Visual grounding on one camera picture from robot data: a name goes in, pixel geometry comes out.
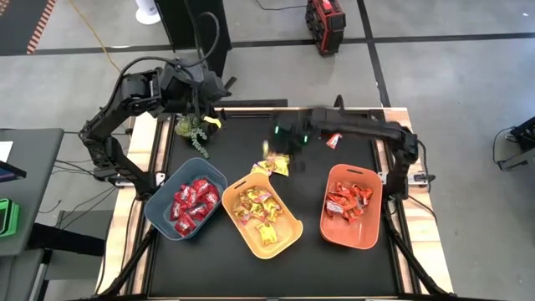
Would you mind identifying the black partition panel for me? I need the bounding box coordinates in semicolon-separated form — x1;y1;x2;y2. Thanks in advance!
153;0;237;104

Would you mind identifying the pale yellow-orange plastic bin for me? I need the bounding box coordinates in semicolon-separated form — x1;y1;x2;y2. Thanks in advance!
221;171;304;260

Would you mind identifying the black power strip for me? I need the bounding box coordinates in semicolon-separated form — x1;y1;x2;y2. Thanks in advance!
225;99;288;108

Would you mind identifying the white fan base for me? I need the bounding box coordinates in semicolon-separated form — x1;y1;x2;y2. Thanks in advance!
134;0;162;25

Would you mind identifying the black power supply box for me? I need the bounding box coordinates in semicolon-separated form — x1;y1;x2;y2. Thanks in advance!
92;161;123;181

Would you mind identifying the black mat with striped edge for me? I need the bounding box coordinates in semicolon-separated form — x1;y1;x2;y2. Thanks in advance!
0;0;58;57

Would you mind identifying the black low bench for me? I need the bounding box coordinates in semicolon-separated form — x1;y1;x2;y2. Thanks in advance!
27;222;106;258

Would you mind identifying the orange plastic bin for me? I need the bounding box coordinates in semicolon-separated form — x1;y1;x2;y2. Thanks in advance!
319;163;384;251

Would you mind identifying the black aluminium table frame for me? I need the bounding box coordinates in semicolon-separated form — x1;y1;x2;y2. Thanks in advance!
94;106;456;301

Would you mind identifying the grey side table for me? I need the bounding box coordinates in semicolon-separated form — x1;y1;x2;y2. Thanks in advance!
0;127;66;257

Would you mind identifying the red candy packet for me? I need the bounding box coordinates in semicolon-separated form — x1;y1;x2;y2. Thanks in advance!
202;190;221;209
177;186;198;206
191;178;212;194
186;203;209;222
169;201;188;222
174;216;196;238

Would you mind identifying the red and black tool case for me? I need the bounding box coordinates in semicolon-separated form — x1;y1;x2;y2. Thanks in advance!
304;0;347;57

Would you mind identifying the green plastic tray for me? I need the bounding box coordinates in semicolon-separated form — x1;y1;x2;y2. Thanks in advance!
0;198;21;238

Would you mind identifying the yellow extension cable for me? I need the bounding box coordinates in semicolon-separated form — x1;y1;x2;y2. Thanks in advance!
66;0;122;73

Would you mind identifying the blue-grey plastic bin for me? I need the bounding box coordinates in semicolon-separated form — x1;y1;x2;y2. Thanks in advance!
144;156;229;242

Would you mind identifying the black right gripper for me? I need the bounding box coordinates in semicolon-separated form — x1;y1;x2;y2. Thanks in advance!
267;109;325;172

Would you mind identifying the black floor equipment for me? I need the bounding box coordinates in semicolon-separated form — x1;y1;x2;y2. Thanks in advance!
492;115;535;171

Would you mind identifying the dark tablet device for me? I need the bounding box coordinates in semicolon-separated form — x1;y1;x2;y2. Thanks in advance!
0;161;28;184

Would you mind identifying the small artificial green plant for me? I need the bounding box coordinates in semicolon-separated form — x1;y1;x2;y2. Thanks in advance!
174;112;212;160

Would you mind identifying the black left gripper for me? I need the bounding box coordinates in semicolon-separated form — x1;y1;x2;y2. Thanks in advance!
160;57;230;135

